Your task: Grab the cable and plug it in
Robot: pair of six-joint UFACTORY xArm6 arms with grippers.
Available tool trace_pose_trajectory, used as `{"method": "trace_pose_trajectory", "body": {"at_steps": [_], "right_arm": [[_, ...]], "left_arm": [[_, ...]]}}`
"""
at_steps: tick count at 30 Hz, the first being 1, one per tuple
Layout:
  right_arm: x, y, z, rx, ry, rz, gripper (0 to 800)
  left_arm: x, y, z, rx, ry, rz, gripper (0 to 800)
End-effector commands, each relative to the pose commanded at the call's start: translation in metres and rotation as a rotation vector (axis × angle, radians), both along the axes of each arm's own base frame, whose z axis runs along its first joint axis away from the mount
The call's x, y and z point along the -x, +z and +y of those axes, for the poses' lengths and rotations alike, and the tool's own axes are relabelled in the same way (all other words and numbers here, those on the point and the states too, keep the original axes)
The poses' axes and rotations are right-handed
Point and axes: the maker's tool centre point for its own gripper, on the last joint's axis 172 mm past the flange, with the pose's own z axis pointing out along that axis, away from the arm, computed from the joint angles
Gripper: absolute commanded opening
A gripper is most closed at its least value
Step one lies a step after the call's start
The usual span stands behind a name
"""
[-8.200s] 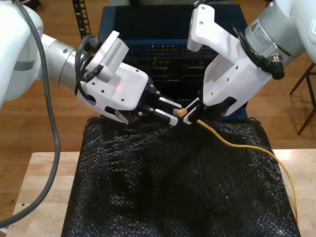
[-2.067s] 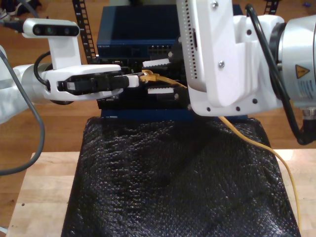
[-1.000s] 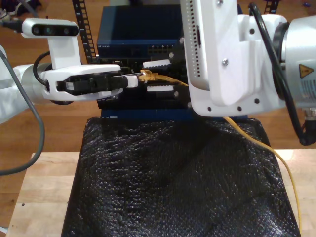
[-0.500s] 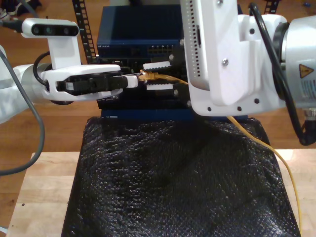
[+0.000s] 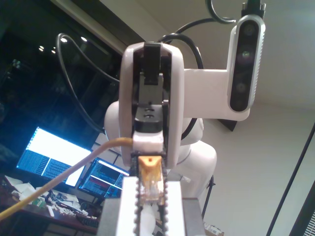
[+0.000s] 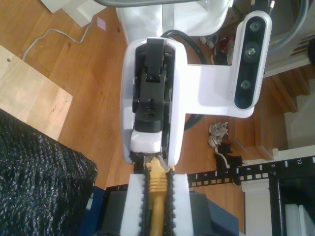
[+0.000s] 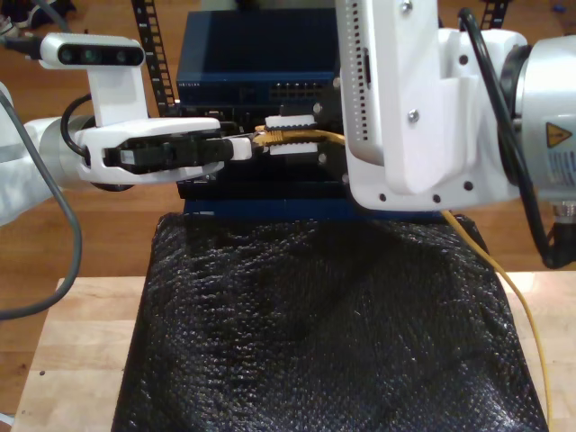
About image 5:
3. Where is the thin grey looped cable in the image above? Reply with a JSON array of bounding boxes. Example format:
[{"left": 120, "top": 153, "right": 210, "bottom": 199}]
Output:
[{"left": 56, "top": 33, "right": 120, "bottom": 132}]

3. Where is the black camera cable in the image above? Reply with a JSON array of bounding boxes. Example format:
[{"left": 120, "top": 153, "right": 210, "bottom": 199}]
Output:
[{"left": 157, "top": 0, "right": 267, "bottom": 138}]

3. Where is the white camera bar with bracket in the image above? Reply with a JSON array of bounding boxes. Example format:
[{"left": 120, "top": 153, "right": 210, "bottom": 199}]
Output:
[{"left": 183, "top": 13, "right": 267, "bottom": 121}]

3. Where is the large bright computer monitor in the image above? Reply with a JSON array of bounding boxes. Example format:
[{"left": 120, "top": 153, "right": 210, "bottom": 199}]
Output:
[{"left": 16, "top": 126, "right": 94, "bottom": 188}]

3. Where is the white crumpled paper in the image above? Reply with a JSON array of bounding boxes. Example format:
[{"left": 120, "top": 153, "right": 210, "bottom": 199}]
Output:
[{"left": 4, "top": 175, "right": 36, "bottom": 200}]

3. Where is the small dark computer monitor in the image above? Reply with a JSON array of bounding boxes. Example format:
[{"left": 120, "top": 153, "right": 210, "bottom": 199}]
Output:
[{"left": 78, "top": 157, "right": 130, "bottom": 198}]

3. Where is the yellow network cable clear plug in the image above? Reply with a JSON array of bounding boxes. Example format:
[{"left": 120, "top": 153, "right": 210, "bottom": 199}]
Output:
[{"left": 0, "top": 137, "right": 165, "bottom": 220}]

